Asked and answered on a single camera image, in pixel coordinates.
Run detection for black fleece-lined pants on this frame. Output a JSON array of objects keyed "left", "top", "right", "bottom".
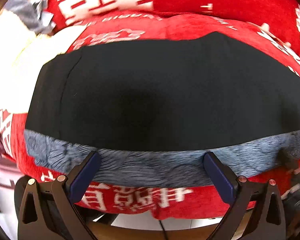
[{"left": 24, "top": 32, "right": 300, "bottom": 187}]

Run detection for red wedding quilt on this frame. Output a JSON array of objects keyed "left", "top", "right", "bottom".
[{"left": 0, "top": 11, "right": 300, "bottom": 219}]

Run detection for white bed sheet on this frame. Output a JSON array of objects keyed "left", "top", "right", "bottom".
[{"left": 0, "top": 9, "right": 86, "bottom": 113}]

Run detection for grey crumpled cloth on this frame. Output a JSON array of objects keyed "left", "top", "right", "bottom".
[{"left": 3, "top": 0, "right": 56, "bottom": 35}]

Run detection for black cable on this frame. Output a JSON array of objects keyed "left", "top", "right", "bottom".
[{"left": 157, "top": 218, "right": 170, "bottom": 240}]

